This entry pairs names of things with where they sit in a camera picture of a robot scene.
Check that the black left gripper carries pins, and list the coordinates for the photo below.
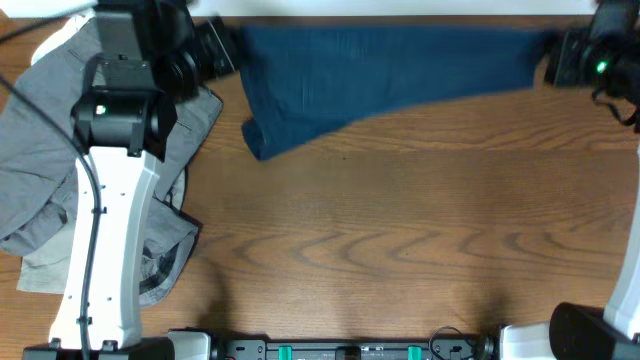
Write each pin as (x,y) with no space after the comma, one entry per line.
(217,62)

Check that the navy blue shorts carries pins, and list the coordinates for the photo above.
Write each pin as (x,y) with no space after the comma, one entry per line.
(302,82)

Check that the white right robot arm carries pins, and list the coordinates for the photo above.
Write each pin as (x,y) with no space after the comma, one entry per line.
(605,57)

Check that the white garment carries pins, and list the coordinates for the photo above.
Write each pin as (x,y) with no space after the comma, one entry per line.
(73,25)

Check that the beige shorts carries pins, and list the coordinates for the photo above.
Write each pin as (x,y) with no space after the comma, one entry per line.
(166,247)

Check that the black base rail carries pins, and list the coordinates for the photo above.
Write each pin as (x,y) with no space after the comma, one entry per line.
(447,347)

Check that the grey shorts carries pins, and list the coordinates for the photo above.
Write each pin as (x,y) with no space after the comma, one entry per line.
(38,174)

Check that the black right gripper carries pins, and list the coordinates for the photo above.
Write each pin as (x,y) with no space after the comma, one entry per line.
(562,54)

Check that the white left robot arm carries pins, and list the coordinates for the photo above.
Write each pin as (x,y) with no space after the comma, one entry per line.
(152,56)

